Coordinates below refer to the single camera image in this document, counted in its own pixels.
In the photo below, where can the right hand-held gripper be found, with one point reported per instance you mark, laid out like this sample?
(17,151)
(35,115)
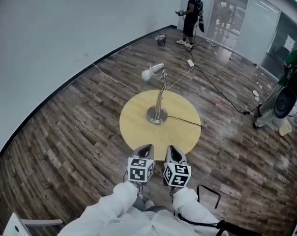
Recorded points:
(178,176)

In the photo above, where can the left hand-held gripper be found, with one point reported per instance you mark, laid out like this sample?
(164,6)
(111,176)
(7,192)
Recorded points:
(138,172)

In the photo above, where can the silver desk lamp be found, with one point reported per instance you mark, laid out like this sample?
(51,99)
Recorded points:
(157,114)

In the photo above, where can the person's right forearm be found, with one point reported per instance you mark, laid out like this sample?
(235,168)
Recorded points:
(190,205)

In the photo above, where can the person's left forearm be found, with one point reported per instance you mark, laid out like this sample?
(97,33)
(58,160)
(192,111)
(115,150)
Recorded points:
(106,208)

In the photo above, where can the round yellow wooden table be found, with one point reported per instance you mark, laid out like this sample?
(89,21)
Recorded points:
(138,122)

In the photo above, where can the person's legs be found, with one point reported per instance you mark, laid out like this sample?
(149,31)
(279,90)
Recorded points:
(151,206)

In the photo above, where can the person's white top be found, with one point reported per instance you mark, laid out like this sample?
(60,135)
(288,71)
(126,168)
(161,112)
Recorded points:
(163,225)

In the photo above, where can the small white power strip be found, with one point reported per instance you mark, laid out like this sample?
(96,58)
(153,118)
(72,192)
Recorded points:
(190,63)

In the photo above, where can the white paper scrap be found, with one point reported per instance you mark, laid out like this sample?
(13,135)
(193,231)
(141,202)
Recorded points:
(255,93)

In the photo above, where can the black mesh trash bin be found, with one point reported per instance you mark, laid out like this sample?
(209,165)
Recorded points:
(162,40)

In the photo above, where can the pale yellow cup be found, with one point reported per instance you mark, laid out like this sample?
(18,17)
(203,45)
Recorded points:
(285,128)

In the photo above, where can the white paper notice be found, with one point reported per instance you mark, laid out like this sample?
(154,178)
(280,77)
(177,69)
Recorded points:
(289,42)

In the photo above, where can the black chair frame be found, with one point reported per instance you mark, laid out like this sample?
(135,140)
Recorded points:
(218,198)

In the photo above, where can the grey white furniture frame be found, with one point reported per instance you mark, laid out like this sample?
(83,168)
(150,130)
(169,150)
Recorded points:
(40,222)

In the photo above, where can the glass partition wall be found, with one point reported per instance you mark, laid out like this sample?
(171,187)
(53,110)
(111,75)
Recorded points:
(256,21)

